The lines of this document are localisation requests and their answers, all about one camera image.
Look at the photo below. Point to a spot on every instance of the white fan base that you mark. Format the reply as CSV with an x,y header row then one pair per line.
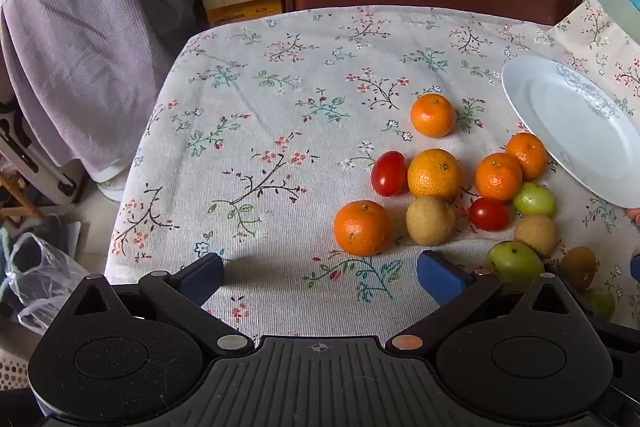
x,y
112,192

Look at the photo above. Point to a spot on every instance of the floral tablecloth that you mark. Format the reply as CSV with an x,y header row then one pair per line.
x,y
280,117

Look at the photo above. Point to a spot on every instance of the white patterned plate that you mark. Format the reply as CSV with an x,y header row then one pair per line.
x,y
565,117

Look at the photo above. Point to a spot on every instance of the black and white frame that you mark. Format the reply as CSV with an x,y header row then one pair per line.
x,y
20,147

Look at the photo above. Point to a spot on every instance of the orange tangerine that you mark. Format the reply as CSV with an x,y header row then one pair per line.
x,y
526,155
432,115
434,174
498,177
362,228

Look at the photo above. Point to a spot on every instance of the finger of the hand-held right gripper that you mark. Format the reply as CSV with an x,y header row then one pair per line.
x,y
635,265

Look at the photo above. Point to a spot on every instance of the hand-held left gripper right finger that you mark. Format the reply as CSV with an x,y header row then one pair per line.
x,y
440,279

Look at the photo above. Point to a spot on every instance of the clear plastic bag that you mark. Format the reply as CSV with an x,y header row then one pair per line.
x,y
35,277

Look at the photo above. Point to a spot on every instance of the brown kiwi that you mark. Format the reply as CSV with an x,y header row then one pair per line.
x,y
578,267

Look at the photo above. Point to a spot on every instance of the green jujube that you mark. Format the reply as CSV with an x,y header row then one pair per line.
x,y
515,261
597,303
534,200

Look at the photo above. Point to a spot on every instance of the wooden stool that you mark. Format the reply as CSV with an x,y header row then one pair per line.
x,y
15,202

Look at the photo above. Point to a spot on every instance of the red cherry tomato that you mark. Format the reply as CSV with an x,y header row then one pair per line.
x,y
489,214
388,173

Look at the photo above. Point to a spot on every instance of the person's right hand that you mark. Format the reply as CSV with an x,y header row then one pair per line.
x,y
635,215

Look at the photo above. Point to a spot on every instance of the tan longan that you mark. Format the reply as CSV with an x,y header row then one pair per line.
x,y
431,221
535,235

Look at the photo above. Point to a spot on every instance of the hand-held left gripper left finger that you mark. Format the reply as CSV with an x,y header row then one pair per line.
x,y
205,274

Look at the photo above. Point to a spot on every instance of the white perforated basket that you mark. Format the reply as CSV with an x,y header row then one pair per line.
x,y
10,372

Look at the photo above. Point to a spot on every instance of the purple cloth cover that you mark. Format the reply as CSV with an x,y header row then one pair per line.
x,y
75,57

